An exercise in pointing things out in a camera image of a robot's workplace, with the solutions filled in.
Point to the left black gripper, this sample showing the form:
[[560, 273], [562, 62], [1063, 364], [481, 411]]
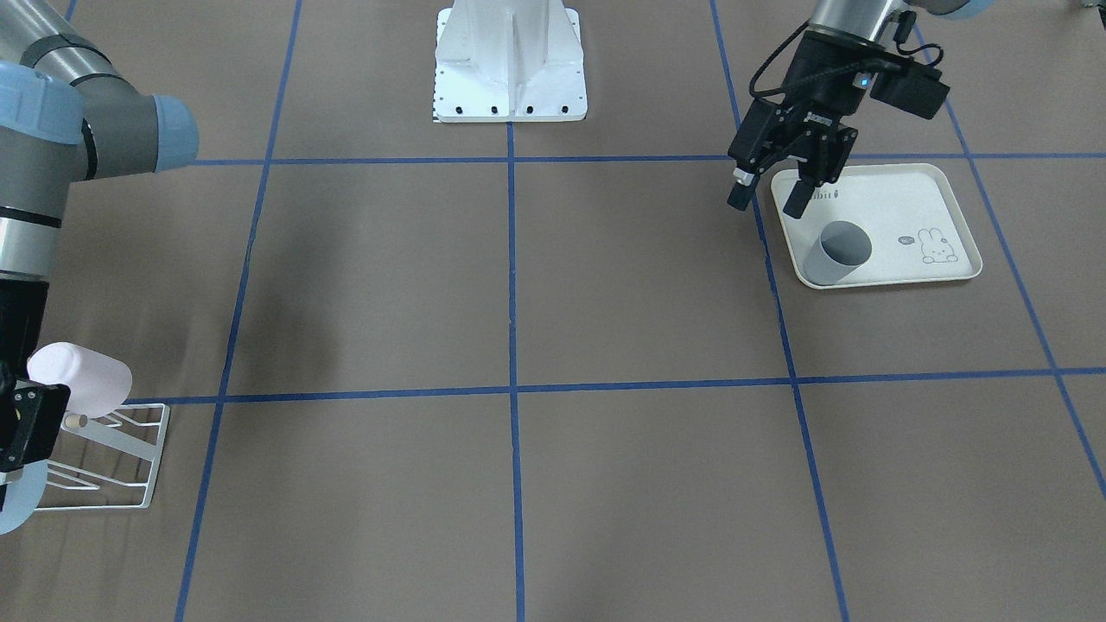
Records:
[[819, 71]]

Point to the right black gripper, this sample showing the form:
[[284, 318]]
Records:
[[19, 318]]

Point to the grey plastic cup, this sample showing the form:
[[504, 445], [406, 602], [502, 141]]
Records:
[[840, 249]]

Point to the pink plastic cup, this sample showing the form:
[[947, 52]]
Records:
[[98, 384]]

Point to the light blue plastic cup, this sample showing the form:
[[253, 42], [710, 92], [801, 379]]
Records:
[[23, 490]]

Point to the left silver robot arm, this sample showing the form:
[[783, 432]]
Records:
[[885, 25]]

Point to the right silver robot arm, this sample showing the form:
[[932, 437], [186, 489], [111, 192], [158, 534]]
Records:
[[67, 115]]

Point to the cream plastic tray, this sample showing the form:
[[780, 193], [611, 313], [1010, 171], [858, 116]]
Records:
[[910, 212]]

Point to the white wire cup rack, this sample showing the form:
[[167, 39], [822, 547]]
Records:
[[109, 463]]

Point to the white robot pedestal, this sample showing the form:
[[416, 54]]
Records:
[[509, 62]]

